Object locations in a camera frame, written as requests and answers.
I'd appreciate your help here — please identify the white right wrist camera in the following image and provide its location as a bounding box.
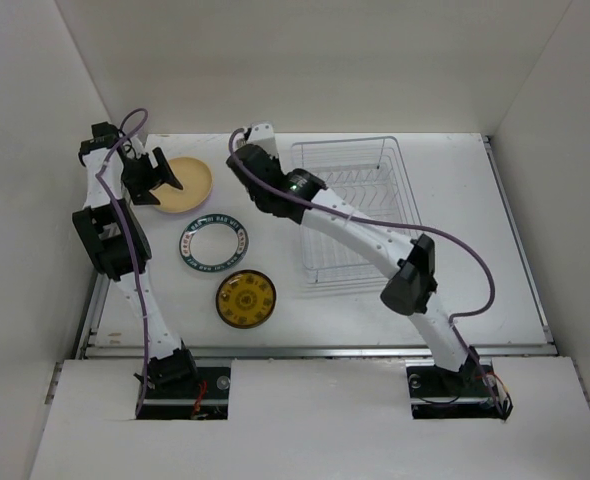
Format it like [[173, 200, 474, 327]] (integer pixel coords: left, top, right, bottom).
[[235, 122, 279, 158]]

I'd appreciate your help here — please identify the aluminium table frame rail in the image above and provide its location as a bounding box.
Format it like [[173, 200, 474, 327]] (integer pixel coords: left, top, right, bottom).
[[69, 134, 559, 361]]

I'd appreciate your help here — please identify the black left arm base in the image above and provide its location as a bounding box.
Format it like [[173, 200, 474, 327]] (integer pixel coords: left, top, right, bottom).
[[135, 365, 231, 421]]

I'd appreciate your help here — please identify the white wire dish rack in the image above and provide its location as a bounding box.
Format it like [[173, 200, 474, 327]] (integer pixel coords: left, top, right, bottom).
[[290, 134, 426, 289]]

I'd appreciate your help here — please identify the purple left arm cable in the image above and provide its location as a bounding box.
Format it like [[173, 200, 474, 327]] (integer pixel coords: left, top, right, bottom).
[[94, 108, 151, 419]]

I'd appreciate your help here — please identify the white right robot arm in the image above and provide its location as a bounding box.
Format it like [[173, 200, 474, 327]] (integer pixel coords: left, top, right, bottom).
[[226, 144, 475, 394]]

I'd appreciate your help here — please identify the beige plastic plate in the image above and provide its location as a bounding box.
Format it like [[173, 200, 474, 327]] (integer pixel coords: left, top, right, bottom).
[[153, 157, 213, 214]]

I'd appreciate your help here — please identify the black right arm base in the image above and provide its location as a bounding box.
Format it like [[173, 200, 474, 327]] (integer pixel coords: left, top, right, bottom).
[[406, 364, 514, 420]]

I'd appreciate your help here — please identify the purple plastic plate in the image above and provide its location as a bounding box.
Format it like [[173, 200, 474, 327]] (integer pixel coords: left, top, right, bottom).
[[174, 171, 213, 213]]

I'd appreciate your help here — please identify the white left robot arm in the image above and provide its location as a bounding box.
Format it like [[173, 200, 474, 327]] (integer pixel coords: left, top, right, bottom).
[[72, 122, 201, 397]]

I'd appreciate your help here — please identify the dark green rimmed plate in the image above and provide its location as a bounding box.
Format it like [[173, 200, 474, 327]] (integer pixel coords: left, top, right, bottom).
[[179, 213, 249, 273]]

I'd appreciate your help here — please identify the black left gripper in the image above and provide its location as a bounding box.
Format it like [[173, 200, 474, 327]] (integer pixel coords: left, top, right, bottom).
[[120, 148, 181, 204]]

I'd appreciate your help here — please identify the yellow rimmed amber plate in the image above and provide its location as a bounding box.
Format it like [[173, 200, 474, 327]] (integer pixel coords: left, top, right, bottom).
[[215, 269, 277, 329]]

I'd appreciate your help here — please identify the white foam front board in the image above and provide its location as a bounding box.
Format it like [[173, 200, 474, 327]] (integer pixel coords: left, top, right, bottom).
[[32, 357, 590, 479]]

